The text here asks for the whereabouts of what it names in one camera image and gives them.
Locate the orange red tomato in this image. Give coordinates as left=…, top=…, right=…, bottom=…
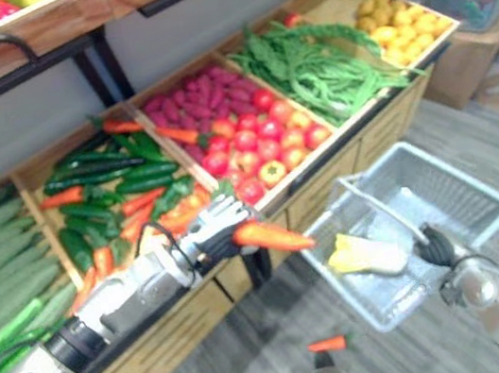
left=279, top=144, right=309, bottom=172
left=278, top=127, right=307, bottom=152
left=210, top=116, right=238, bottom=142
left=284, top=108, right=316, bottom=134

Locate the green leafy vegetable bunch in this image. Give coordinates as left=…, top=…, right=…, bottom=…
left=226, top=3, right=384, bottom=87

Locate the dark green pepper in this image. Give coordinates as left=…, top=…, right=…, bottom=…
left=114, top=173, right=180, bottom=197
left=145, top=175, right=200, bottom=221
left=57, top=224, right=98, bottom=277
left=119, top=159, right=181, bottom=183
left=129, top=127, right=165, bottom=165
left=51, top=153, right=147, bottom=183
left=65, top=211, right=112, bottom=254
left=42, top=166, right=135, bottom=195
left=59, top=197, right=115, bottom=229

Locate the yellow lemon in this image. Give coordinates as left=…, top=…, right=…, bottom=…
left=401, top=44, right=426, bottom=67
left=412, top=9, right=440, bottom=31
left=413, top=31, right=438, bottom=52
left=432, top=15, right=456, bottom=37
left=394, top=24, right=419, bottom=45
left=370, top=23, right=401, bottom=48
left=381, top=41, right=409, bottom=66
left=391, top=8, right=418, bottom=29

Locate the brown cardboard box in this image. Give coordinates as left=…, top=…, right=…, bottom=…
left=412, top=9, right=499, bottom=115

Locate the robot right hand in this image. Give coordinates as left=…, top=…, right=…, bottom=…
left=410, top=219, right=461, bottom=272

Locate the wooden fruit shelf tray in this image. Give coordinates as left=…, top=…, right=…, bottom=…
left=0, top=0, right=305, bottom=106

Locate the black metal stand frame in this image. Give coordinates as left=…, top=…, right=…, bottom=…
left=0, top=0, right=354, bottom=125

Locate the purple sweet potato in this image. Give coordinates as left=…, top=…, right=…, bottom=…
left=182, top=75, right=206, bottom=98
left=178, top=112, right=201, bottom=135
left=161, top=96, right=182, bottom=126
left=206, top=84, right=229, bottom=112
left=208, top=64, right=241, bottom=89
left=184, top=142, right=208, bottom=165
left=229, top=97, right=258, bottom=119
left=141, top=93, right=169, bottom=117
left=170, top=87, right=190, bottom=110
left=229, top=76, right=260, bottom=99
left=190, top=99, right=215, bottom=122

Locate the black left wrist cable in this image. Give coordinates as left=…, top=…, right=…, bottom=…
left=132, top=215, right=198, bottom=282

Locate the green bean pile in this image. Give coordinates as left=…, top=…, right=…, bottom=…
left=283, top=37, right=432, bottom=136

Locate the grey plastic shopping basket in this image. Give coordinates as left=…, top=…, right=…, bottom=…
left=284, top=125, right=499, bottom=345

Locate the yellow orange tomato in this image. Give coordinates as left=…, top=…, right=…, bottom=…
left=256, top=159, right=289, bottom=191

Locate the orange pepper pile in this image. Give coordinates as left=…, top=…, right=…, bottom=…
left=153, top=186, right=217, bottom=239

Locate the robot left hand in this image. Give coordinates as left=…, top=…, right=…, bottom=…
left=182, top=188, right=270, bottom=267

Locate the wooden produce display stand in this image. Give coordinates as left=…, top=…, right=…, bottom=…
left=0, top=0, right=499, bottom=373

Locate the small orange carrot green top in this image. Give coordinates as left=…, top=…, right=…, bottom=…
left=305, top=331, right=356, bottom=357

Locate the small red fruit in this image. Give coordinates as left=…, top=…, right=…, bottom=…
left=281, top=10, right=305, bottom=30

